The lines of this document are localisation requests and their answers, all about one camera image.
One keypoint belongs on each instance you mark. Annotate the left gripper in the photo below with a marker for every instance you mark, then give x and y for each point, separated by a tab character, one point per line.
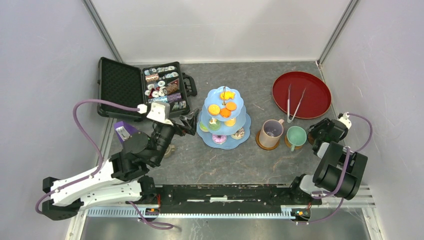
190	121

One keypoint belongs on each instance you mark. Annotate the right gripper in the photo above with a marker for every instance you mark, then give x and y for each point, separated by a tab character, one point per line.
322	123

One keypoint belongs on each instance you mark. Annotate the dark brown wooden coaster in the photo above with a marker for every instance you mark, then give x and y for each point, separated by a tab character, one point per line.
310	138

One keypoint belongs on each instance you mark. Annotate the green teacup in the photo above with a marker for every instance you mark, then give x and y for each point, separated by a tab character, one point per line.
296	137

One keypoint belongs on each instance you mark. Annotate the small olive cup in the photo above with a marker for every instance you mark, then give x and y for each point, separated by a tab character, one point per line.
169	151

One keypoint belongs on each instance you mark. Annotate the green cupcake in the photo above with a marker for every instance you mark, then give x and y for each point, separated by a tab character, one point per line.
214	124

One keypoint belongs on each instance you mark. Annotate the orange round cookie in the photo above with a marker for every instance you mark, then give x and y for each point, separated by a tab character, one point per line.
214	109

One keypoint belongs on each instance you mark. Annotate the blue three-tier cake stand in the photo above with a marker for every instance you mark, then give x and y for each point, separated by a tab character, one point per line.
241	115

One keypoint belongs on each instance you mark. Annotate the pink frosted donut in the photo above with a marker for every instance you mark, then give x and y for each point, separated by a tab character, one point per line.
219	139

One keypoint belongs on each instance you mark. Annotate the light wooden coaster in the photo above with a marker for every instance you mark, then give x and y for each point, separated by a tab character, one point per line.
287	144

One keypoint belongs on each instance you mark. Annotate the orange chip cookie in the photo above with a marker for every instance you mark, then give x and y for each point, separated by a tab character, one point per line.
225	113

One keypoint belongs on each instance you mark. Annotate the yellow cupcake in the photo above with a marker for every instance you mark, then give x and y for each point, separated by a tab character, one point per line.
231	122

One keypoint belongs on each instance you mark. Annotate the small orange cookie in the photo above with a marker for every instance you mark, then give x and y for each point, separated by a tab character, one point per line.
231	106

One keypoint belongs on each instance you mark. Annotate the pink mug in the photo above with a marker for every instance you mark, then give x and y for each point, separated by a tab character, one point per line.
273	127

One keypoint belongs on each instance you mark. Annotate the white sprinkled donut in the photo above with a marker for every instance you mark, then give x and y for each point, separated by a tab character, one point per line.
239	134

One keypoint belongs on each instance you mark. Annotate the green frosted donut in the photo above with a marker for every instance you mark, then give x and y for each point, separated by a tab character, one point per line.
203	127

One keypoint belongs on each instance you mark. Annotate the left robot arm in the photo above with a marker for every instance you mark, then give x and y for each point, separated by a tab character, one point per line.
123	176

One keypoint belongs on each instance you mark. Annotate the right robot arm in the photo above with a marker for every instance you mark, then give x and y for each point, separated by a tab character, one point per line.
340	170

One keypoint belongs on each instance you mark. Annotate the red round tray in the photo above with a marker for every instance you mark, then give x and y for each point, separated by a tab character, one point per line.
301	94

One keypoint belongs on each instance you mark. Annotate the black open case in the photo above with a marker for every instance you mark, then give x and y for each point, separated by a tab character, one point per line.
130	86

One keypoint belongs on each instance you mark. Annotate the purple box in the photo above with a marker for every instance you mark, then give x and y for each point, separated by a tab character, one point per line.
124	131

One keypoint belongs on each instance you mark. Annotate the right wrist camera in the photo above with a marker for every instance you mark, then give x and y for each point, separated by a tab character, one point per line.
344	118

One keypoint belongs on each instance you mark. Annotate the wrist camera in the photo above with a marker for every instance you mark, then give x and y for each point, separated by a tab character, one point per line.
344	118
159	112

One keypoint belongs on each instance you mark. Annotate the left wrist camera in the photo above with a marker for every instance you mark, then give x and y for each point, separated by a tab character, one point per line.
159	112

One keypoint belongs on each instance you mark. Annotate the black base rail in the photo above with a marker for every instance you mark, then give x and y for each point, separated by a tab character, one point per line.
262	200

